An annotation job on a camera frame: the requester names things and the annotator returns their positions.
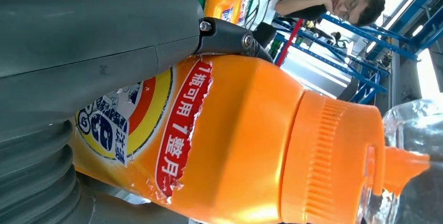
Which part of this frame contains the black carry case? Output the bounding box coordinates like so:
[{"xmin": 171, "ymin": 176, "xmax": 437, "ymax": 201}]
[{"xmin": 252, "ymin": 21, "xmax": 278, "ymax": 49}]

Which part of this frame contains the blue steel shelving rack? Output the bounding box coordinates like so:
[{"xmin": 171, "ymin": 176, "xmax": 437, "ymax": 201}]
[{"xmin": 273, "ymin": 0, "xmax": 443, "ymax": 105}]

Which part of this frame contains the red pole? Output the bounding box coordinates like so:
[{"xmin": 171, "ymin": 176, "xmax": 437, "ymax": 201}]
[{"xmin": 275, "ymin": 18, "xmax": 304, "ymax": 67}]

